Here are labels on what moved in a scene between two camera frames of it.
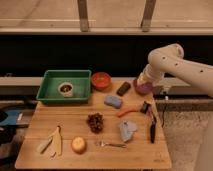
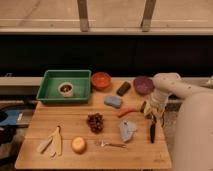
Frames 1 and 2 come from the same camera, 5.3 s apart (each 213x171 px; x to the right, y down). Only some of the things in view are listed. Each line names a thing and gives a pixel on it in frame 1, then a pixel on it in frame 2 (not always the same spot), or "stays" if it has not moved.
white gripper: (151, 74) to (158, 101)
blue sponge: (113, 101) stays
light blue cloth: (127, 129) stays
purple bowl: (144, 88) stays
